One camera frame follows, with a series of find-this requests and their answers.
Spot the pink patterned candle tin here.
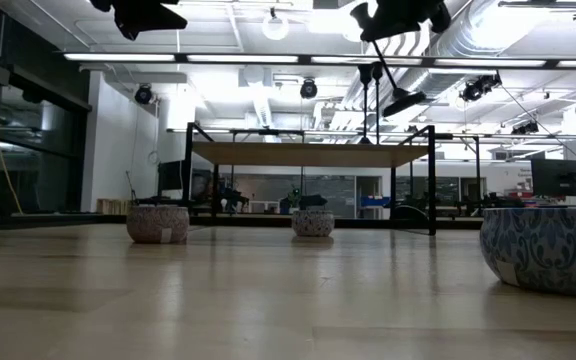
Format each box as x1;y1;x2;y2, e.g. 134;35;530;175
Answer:
126;205;191;246

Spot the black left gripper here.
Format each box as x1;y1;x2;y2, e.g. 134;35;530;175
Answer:
89;0;188;42

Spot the blue storage bin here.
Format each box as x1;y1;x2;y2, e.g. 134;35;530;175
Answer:
360;195;392;209

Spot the wood-top shelf black frame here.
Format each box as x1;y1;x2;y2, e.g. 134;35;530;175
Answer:
181;121;438;237

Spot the black computer monitor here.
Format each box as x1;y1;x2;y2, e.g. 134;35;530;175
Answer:
530;158;576;197
157;159;185;192

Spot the round black ceiling device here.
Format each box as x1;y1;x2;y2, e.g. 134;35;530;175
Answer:
299;78;319;101
133;83;155;106

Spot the blue floral candle tin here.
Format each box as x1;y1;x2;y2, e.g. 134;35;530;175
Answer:
478;207;576;299

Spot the white blue triangle candle tin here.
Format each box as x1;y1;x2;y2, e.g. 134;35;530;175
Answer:
291;209;336;238

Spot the wooden crate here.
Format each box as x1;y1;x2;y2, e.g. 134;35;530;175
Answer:
96;197;132;216

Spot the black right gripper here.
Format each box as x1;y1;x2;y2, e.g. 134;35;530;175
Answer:
361;0;452;42

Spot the white ring ceiling lamp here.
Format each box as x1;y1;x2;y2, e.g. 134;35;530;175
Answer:
261;7;291;42

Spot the tall black candlestick holder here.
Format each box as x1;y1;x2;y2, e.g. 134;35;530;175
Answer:
370;60;386;146

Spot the black ceiling spotlight cluster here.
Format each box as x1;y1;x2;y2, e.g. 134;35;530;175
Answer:
458;72;503;104
511;119;540;136

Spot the linear ceiling light fixture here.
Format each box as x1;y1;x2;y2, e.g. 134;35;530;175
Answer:
62;51;576;70

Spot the small background plant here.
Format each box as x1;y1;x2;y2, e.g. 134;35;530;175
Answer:
287;184;303;211

